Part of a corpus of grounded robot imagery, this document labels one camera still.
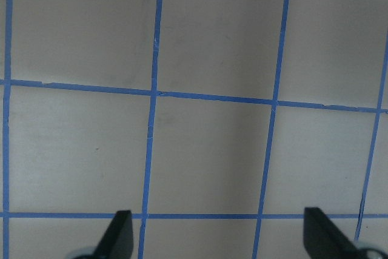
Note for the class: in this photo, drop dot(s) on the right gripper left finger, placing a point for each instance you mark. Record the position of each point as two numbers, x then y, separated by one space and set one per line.
117 241

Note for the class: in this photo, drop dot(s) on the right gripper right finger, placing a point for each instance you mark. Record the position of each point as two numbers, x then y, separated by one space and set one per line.
322 239

